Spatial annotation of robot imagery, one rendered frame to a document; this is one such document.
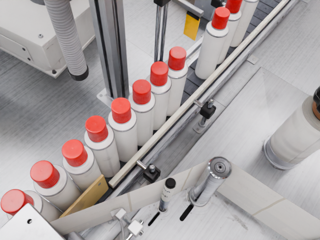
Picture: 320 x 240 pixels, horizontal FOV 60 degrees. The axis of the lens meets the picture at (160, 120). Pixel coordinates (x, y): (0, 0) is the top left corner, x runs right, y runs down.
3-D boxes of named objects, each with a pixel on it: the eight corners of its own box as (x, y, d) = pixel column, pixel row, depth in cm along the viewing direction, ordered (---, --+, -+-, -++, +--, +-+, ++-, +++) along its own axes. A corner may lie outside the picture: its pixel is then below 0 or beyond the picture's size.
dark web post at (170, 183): (163, 214, 58) (171, 190, 41) (156, 208, 58) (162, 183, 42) (168, 207, 58) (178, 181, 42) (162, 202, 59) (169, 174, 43)
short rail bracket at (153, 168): (151, 192, 65) (153, 176, 54) (131, 175, 66) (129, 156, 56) (160, 182, 66) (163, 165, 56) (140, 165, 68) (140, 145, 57)
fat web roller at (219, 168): (201, 211, 58) (224, 187, 42) (184, 197, 60) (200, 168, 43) (213, 195, 60) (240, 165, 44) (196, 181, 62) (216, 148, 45)
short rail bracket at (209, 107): (203, 131, 73) (213, 108, 63) (194, 125, 74) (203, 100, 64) (210, 123, 75) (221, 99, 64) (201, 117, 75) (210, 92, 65)
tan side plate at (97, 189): (73, 227, 54) (61, 220, 46) (70, 225, 54) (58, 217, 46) (109, 189, 58) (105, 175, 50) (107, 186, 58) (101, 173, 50)
